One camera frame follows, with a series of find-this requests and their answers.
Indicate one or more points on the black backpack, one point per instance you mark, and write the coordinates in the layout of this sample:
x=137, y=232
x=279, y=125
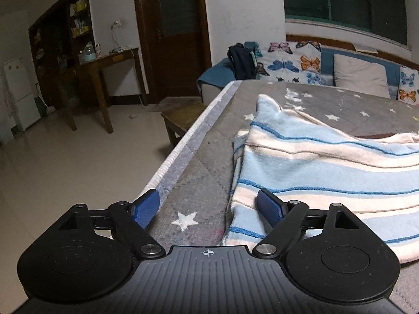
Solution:
x=241, y=61

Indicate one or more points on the blue white striped sweater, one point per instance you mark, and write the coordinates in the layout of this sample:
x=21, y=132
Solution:
x=314, y=183

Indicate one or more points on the wooden bench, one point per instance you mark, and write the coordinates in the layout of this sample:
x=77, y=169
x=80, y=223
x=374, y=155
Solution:
x=181, y=117

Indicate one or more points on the dark wooden door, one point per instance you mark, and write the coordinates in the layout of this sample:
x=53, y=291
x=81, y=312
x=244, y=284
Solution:
x=173, y=32

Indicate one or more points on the white wall socket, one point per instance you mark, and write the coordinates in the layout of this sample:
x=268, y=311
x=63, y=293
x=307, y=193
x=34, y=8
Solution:
x=116, y=25

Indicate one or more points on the light blue kettle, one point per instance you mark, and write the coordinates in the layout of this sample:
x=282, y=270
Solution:
x=87, y=52

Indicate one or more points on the blue sofa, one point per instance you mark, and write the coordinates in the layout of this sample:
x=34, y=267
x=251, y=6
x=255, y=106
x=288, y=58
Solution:
x=216, y=75

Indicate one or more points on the dark window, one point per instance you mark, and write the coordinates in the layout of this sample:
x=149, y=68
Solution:
x=347, y=0

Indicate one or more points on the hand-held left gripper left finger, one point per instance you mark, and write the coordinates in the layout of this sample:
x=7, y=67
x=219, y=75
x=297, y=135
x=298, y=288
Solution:
x=146, y=206

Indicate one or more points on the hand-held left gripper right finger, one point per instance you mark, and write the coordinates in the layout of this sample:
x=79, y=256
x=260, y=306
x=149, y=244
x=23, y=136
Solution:
x=270, y=208

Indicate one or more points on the grey pillow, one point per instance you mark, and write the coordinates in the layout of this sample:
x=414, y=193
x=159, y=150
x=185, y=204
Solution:
x=360, y=73

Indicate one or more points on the dark wooden shelf cabinet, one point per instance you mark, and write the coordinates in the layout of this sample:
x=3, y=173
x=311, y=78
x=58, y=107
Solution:
x=62, y=42

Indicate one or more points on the wooden side table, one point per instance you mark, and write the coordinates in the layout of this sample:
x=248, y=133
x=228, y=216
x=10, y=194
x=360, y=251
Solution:
x=108, y=60

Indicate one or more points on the white refrigerator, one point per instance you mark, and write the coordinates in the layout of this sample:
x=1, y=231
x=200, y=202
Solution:
x=20, y=93

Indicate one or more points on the grey star print bed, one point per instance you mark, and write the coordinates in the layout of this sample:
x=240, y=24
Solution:
x=203, y=170

